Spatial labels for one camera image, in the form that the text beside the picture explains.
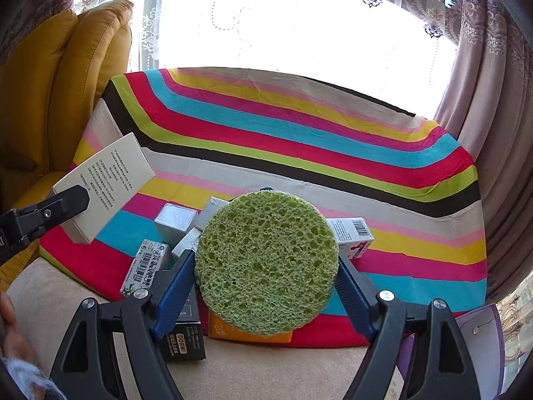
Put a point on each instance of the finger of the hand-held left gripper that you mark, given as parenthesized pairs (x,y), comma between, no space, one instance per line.
(58,210)

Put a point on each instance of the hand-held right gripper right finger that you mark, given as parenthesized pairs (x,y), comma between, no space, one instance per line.
(354,296)

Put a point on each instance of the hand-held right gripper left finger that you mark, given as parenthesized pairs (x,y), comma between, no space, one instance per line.
(177,291)

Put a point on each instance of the white box with small emblem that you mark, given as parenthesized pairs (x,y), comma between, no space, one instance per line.
(185,243)

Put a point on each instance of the cream cardboard box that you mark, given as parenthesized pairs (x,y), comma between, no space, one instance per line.
(116,171)

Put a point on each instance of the round green sponge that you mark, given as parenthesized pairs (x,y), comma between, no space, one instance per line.
(266,262)

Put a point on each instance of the purple storage box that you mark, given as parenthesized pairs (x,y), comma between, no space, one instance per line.
(479,341)

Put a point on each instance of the person's left hand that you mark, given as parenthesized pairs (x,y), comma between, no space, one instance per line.
(14,329)

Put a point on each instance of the green and white barcode box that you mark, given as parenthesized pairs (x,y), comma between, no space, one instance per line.
(143,271)

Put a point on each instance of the black box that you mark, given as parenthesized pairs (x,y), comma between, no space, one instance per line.
(183,341)

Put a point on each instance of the orange box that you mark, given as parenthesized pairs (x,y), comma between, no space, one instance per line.
(218,329)

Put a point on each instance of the white and red barcode box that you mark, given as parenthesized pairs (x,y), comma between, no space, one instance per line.
(354,233)

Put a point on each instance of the silver box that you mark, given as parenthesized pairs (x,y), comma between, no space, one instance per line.
(175,221)

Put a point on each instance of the plain white box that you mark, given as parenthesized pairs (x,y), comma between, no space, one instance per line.
(210,212)

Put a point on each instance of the beige plush cover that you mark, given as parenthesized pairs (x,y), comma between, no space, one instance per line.
(258,371)

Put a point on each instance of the yellow leather sofa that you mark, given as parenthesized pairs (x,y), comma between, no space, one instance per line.
(62,71)

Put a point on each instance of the striped colourful blanket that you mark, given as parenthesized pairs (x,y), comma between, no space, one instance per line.
(291,133)

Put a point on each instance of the white lace curtain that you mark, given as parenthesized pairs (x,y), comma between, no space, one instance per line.
(150,29)

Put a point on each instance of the pink patterned curtain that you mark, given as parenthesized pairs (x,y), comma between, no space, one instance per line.
(491,91)

